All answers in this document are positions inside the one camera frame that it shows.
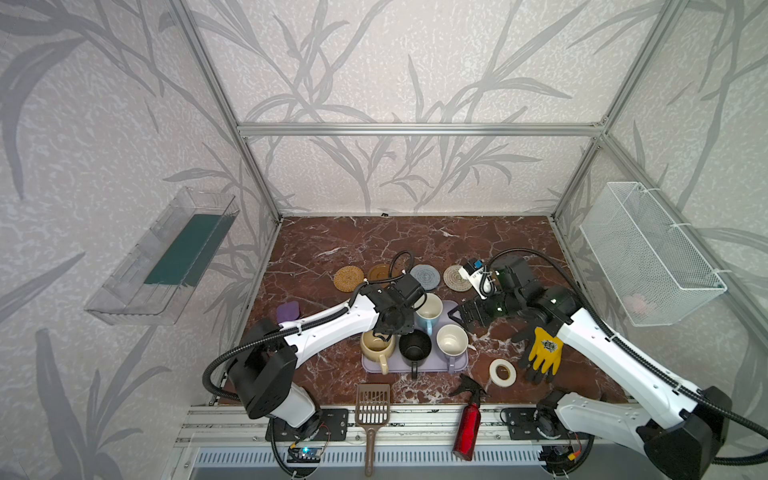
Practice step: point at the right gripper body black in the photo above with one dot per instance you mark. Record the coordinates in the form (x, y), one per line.
(474, 311)

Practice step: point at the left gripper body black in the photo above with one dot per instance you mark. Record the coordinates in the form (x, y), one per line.
(393, 320)

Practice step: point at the brown wooden coaster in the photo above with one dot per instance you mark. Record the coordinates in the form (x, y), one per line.
(380, 273)

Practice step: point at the white and blue mug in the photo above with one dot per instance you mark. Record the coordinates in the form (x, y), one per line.
(428, 313)

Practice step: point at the white rainbow rope coaster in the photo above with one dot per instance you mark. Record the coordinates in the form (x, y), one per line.
(454, 280)

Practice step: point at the grey-blue felt coaster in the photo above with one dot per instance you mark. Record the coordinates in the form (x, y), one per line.
(428, 276)

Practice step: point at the woven rattan coaster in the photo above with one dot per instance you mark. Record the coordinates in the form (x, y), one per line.
(347, 278)

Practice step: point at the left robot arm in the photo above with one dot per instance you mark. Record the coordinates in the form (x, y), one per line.
(260, 372)

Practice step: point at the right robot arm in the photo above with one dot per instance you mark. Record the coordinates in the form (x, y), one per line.
(679, 427)

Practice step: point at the black mug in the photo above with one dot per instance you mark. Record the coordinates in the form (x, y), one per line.
(415, 348)

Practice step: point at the beige ceramic mug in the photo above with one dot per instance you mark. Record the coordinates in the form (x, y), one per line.
(377, 350)

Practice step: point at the lilac plastic tray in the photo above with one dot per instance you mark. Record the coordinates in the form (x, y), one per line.
(436, 362)

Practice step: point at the yellow black work glove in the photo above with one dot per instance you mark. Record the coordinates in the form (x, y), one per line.
(542, 354)

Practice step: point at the white tape roll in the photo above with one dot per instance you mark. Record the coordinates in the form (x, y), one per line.
(502, 373)

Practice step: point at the brown litter scoop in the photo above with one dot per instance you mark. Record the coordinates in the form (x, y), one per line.
(372, 411)

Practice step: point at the purple small object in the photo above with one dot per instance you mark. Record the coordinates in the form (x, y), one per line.
(288, 312)

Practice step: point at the red spray bottle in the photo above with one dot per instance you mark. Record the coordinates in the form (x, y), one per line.
(470, 420)

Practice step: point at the pink object in basket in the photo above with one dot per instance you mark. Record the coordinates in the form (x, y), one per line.
(638, 305)

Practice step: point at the green sponge pad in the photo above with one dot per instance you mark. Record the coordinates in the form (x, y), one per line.
(186, 260)

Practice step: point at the white mug lilac handle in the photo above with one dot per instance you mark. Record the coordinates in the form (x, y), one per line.
(453, 342)

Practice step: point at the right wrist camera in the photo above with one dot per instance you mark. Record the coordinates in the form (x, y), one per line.
(476, 273)

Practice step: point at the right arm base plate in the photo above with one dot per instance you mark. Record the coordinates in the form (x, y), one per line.
(530, 423)

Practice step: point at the white wire basket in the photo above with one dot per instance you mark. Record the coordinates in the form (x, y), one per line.
(643, 250)

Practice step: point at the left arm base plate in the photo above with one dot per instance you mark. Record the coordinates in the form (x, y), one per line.
(329, 424)

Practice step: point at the clear plastic wall shelf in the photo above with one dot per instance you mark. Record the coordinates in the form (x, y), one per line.
(124, 299)

